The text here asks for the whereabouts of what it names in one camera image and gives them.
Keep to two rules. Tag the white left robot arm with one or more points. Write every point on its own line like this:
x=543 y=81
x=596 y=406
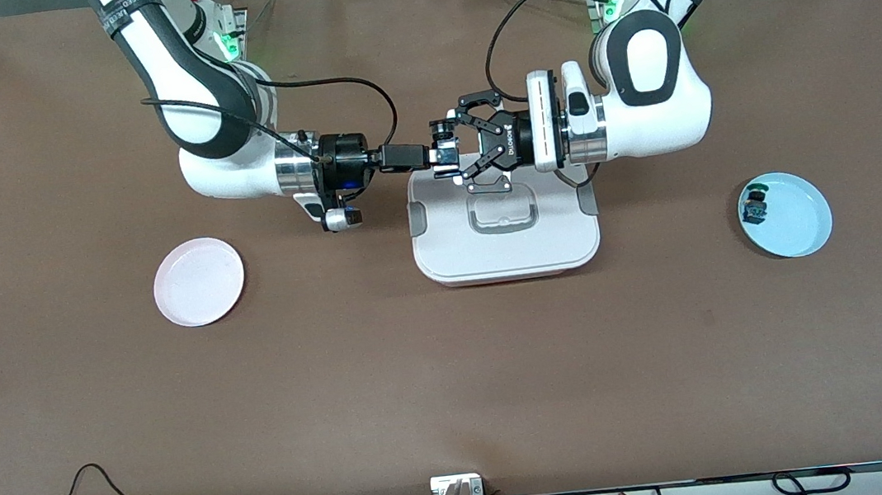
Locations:
x=642 y=117

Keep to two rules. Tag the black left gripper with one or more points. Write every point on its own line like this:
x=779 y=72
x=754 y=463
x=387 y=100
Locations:
x=516 y=139

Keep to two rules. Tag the light blue round plate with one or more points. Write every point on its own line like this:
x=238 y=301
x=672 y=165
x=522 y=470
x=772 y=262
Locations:
x=800 y=231

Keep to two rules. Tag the green push-button switch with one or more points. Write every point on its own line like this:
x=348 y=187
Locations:
x=753 y=205

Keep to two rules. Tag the small white electronic box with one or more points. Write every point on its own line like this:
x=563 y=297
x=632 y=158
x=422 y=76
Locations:
x=443 y=486

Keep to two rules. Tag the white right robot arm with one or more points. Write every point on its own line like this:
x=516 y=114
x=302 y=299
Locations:
x=206 y=83

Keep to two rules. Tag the pink round plate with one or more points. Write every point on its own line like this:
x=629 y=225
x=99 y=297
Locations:
x=200 y=283

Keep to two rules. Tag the orange push-button switch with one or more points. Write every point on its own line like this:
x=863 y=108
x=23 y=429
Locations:
x=442 y=129

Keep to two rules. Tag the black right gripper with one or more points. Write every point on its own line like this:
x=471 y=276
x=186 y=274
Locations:
x=341 y=162

